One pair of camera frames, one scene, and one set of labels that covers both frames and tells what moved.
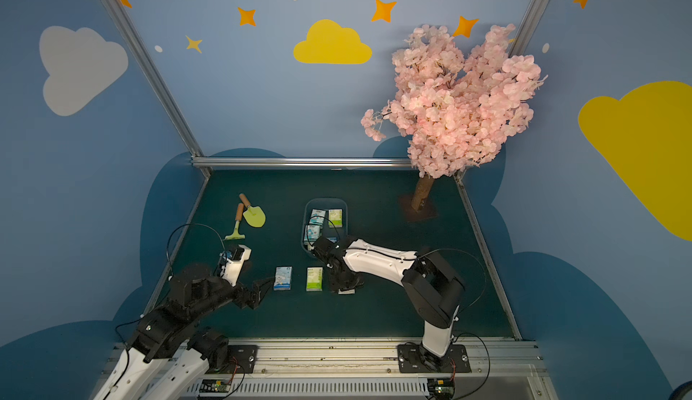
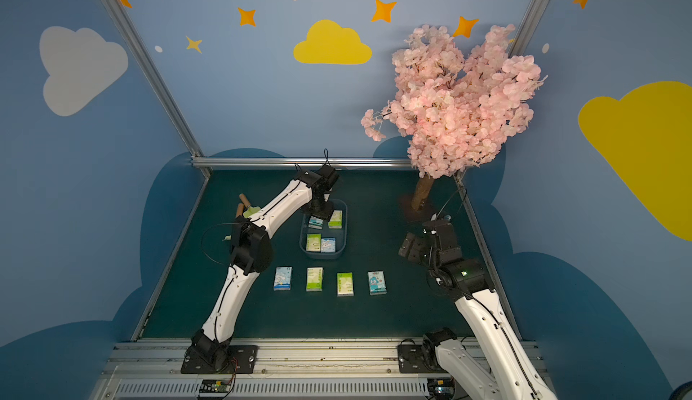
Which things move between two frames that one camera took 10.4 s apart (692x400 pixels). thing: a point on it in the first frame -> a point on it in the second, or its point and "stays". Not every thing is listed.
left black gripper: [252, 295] -> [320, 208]
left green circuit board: [214, 386] stays
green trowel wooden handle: [254, 215] stays
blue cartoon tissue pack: [312, 232] -> [377, 282]
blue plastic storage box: [325, 218] stays
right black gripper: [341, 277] -> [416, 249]
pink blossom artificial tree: [456, 108] stays
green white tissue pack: [314, 278] stays
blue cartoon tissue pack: [282, 281] stays
